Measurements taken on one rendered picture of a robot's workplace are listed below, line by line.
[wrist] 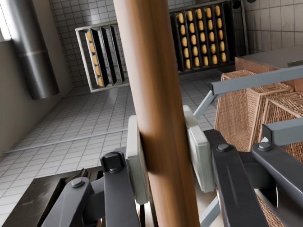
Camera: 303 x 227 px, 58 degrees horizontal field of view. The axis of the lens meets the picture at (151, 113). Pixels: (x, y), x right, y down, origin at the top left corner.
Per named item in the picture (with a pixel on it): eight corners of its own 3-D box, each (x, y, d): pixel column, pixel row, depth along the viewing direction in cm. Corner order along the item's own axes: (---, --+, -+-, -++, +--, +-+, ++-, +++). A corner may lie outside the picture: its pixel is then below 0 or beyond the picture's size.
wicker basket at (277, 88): (298, 184, 130) (241, 195, 130) (251, 138, 184) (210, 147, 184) (296, 85, 115) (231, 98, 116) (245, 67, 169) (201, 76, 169)
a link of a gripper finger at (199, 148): (195, 144, 14) (209, 142, 14) (178, 106, 21) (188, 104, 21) (202, 194, 15) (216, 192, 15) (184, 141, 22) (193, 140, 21)
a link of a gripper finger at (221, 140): (219, 171, 13) (284, 159, 12) (198, 130, 17) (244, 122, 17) (222, 198, 13) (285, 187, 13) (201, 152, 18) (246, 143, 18)
